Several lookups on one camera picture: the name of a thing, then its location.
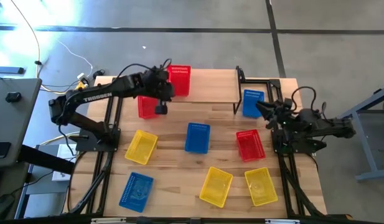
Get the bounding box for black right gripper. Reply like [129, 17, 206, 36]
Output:
[255, 98, 300, 131]

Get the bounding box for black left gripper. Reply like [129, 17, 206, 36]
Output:
[144, 67, 176, 115]

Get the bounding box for red plastic basket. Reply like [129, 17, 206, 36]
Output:
[235, 129, 266, 162]
[137, 95, 163, 120]
[166, 64, 192, 97]

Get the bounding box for blue plastic basket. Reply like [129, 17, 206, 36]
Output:
[118, 172, 154, 213]
[184, 122, 211, 155]
[242, 89, 265, 119]

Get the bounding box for yellow plastic basket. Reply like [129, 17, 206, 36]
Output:
[124, 129, 159, 166]
[199, 166, 234, 208]
[244, 167, 279, 207]

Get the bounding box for white box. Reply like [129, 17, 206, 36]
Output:
[51, 143, 78, 182]

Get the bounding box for black desk leg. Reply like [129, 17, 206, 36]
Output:
[17, 144, 76, 175]

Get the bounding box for grey desk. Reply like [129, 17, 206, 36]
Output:
[0, 77, 42, 169]

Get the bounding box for small black desk object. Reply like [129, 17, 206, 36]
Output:
[5, 91, 22, 103]

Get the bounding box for black flat bar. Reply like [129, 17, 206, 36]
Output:
[0, 66, 26, 75]

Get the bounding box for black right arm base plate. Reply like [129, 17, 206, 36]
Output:
[271, 129, 326, 155]

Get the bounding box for black left extrusion frame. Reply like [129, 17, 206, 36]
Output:
[67, 77, 123, 215]

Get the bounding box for black extrusion frame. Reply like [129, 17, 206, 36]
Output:
[238, 77, 328, 218]
[67, 77, 123, 215]

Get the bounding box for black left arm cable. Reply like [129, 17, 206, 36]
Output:
[112, 58, 173, 85]

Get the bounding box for wooden shelf black frame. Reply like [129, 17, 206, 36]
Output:
[160, 65, 246, 115]

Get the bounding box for black right extrusion frame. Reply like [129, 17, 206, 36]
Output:
[238, 77, 328, 218]

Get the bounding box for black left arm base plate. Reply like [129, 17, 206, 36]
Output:
[75, 128, 121, 152]

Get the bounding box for white floor cable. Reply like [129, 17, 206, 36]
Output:
[57, 39, 94, 77]

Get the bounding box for blue-grey table frame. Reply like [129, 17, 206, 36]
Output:
[338, 85, 384, 182]

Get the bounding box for black frame cross rail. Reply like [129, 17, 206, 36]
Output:
[0, 214, 384, 224]

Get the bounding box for yellow floor cable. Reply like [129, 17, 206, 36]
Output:
[9, 0, 87, 94]

